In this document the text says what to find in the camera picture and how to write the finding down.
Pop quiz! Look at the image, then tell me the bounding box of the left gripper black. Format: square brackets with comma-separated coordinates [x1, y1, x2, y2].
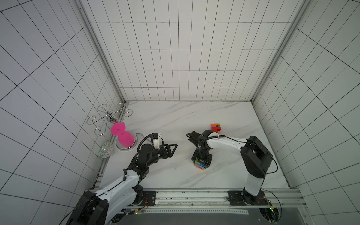
[146, 144, 178, 166]

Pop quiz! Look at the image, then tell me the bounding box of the long red lego brick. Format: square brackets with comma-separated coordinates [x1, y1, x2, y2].
[211, 127, 221, 133]

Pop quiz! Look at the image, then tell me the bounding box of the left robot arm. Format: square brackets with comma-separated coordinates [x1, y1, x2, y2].
[66, 143, 178, 225]

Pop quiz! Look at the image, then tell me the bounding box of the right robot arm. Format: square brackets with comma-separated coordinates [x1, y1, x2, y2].
[186, 130, 274, 205]

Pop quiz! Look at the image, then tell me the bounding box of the patterned white mug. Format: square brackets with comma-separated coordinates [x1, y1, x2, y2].
[97, 141, 114, 159]

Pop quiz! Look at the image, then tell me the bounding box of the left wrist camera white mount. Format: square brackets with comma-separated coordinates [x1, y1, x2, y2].
[152, 133, 163, 150]

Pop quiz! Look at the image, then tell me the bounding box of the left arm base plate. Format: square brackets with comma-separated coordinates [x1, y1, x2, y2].
[138, 191, 157, 207]

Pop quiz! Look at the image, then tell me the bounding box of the aluminium mounting rail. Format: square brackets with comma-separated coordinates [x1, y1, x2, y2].
[119, 188, 306, 214]

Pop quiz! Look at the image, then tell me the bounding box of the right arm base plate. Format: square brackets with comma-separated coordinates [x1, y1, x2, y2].
[227, 190, 268, 206]

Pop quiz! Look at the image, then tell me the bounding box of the silver wire cup rack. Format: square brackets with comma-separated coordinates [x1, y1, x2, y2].
[86, 103, 133, 136]

